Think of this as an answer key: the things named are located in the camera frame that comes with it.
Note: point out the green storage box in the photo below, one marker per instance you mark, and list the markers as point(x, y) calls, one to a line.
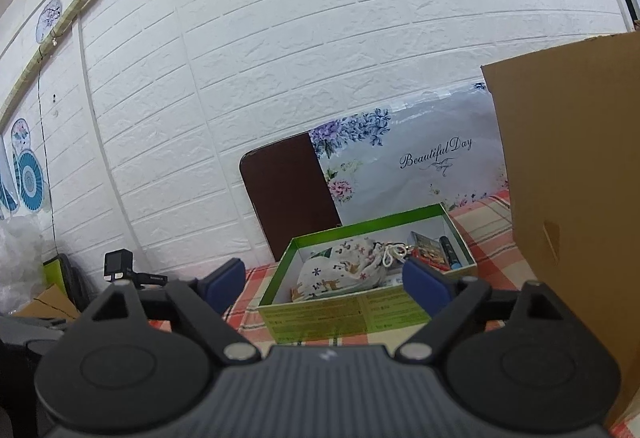
point(340, 315)

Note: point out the dark brown chair back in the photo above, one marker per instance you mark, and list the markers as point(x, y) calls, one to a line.
point(285, 198)

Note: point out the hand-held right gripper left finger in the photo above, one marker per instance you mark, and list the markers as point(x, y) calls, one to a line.
point(225, 285)

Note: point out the bright green panel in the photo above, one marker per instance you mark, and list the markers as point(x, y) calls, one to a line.
point(52, 275)

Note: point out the plaid tablecloth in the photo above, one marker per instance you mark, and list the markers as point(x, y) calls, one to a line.
point(485, 228)

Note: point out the blue folding paper fan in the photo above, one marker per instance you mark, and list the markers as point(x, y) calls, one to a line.
point(32, 180)

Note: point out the white plastic bag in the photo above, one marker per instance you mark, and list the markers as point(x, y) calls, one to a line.
point(17, 263)

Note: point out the spare black hand-held gripper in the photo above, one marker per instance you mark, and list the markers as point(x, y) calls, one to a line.
point(125, 268)

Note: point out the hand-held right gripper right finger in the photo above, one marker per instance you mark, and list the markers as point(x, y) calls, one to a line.
point(425, 283)

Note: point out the round white blossom fan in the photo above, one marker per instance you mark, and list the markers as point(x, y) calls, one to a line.
point(50, 20)

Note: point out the large brown cardboard box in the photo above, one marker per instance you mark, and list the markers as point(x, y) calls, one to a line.
point(575, 198)

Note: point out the black marker pen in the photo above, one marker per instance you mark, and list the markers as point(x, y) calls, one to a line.
point(448, 250)

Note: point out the blue and red card box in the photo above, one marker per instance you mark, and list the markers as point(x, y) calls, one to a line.
point(429, 249)

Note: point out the floral Beautiful Day bag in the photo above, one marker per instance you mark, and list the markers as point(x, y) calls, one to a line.
point(415, 157)

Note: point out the black round stand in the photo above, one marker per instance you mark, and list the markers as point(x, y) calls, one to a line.
point(70, 278)

